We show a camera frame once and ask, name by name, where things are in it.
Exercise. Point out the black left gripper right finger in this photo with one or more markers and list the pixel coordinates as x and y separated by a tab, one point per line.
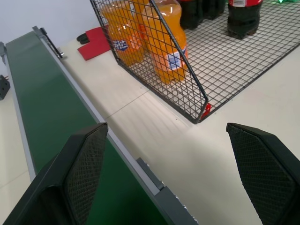
262	168

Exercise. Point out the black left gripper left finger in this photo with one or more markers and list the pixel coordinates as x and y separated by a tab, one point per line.
77	173

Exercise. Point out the green conveyor belt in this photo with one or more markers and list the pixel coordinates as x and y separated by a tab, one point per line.
54	100

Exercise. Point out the red plastic clip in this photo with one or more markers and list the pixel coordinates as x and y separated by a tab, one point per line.
206	110

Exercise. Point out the red cloth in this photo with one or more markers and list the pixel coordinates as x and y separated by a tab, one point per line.
95	44

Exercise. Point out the orange soda bottle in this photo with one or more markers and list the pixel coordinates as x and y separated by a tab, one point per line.
167	47
122	35

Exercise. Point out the dark cola bottle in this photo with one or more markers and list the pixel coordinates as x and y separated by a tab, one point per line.
190	14
245	18
214	8

